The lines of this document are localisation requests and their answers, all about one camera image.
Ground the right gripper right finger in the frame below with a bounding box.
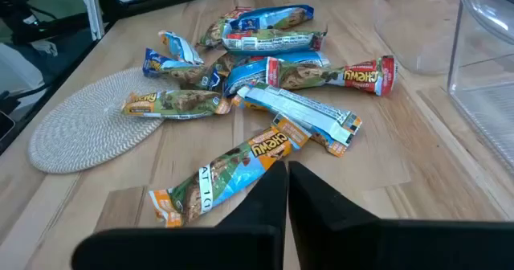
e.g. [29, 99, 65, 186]
[288, 161, 514, 270]

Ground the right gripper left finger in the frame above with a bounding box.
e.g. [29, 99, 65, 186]
[71, 161, 288, 270]

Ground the white-blue bar packet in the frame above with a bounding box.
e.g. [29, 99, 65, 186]
[236, 82, 363, 146]

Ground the blue Chewy granola bar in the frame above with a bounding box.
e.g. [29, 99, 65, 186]
[228, 4, 316, 36]
[142, 47, 224, 92]
[222, 51, 331, 98]

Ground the round woven beige placemat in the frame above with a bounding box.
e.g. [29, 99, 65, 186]
[27, 67, 182, 174]

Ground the clear plastic bin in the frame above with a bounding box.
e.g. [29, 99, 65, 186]
[447, 0, 514, 173]
[371, 0, 463, 76]

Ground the silver aluminium post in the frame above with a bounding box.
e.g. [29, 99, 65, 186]
[74, 0, 106, 41]

